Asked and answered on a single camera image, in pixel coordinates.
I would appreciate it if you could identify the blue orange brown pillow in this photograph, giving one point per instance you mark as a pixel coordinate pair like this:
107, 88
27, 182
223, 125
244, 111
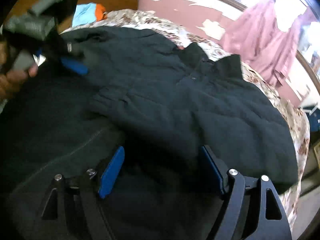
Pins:
88, 13

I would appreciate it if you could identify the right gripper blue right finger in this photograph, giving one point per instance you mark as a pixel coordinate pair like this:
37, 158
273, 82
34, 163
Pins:
213, 173

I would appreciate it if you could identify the pink curtain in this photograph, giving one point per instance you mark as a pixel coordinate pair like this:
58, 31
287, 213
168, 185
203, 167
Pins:
266, 37

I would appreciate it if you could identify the floral bed cover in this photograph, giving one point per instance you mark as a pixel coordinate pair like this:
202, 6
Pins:
296, 119

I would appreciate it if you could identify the large black jacket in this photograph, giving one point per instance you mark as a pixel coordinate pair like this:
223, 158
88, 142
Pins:
162, 103

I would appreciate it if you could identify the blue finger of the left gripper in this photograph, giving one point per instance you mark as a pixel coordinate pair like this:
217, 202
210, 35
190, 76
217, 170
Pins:
74, 66

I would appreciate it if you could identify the person's left hand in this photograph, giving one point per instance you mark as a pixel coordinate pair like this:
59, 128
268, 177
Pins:
13, 79

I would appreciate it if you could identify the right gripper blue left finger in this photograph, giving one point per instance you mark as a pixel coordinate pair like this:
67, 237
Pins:
110, 173

